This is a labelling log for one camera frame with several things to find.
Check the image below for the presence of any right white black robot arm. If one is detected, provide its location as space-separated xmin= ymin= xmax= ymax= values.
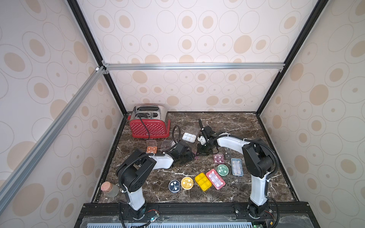
xmin=197 ymin=120 xmax=279 ymax=219

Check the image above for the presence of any white pillbox rear clear lid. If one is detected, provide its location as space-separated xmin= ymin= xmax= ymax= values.
xmin=182 ymin=126 xmax=199 ymax=143

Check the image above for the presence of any yellow round pillbox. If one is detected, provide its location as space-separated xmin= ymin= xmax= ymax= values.
xmin=181 ymin=177 xmax=194 ymax=190

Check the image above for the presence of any red rectangular pillbox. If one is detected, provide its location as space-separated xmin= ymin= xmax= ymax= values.
xmin=206 ymin=169 xmax=226 ymax=190

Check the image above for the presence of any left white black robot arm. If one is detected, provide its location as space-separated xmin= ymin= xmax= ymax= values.
xmin=116 ymin=125 xmax=195 ymax=211

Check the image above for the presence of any dark blue round pillbox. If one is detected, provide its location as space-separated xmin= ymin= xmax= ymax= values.
xmin=168 ymin=180 xmax=181 ymax=193

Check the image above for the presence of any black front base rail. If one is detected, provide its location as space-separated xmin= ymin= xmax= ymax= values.
xmin=75 ymin=202 xmax=319 ymax=228

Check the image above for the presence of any red and silver toaster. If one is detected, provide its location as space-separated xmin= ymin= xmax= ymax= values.
xmin=128 ymin=104 xmax=171 ymax=140

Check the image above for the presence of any aluminium frame rail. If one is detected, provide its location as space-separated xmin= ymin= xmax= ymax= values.
xmin=97 ymin=62 xmax=285 ymax=72
xmin=1 ymin=66 xmax=106 ymax=213

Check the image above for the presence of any black toaster power cord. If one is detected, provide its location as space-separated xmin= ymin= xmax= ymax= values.
xmin=137 ymin=112 xmax=151 ymax=140

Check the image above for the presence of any magenta pillbox clear lid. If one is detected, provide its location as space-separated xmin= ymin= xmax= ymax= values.
xmin=213 ymin=154 xmax=225 ymax=164

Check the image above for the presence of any green round pillbox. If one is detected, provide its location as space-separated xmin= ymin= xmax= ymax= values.
xmin=216 ymin=164 xmax=230 ymax=177

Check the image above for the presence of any pink capped clear bottle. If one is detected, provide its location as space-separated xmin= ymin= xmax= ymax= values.
xmin=100 ymin=181 xmax=120 ymax=198

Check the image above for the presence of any light blue rectangular pillbox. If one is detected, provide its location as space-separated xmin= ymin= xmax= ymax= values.
xmin=231 ymin=158 xmax=244 ymax=176

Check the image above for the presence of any white six-cell pillbox clear lid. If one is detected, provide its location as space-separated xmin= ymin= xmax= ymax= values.
xmin=161 ymin=140 xmax=174 ymax=152

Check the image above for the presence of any yellow lidded rectangular pillbox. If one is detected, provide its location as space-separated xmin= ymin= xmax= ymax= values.
xmin=194 ymin=173 xmax=212 ymax=192

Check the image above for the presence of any rear aluminium frame rail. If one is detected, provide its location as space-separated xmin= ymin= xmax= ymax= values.
xmin=97 ymin=62 xmax=285 ymax=72

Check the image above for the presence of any left aluminium frame rail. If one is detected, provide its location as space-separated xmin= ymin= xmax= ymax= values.
xmin=1 ymin=66 xmax=106 ymax=213

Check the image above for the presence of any small clear grey pillbox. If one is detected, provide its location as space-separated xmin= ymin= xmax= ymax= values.
xmin=224 ymin=152 xmax=232 ymax=160

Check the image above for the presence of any orange square pillbox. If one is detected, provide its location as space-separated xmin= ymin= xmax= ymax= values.
xmin=146 ymin=140 xmax=157 ymax=154

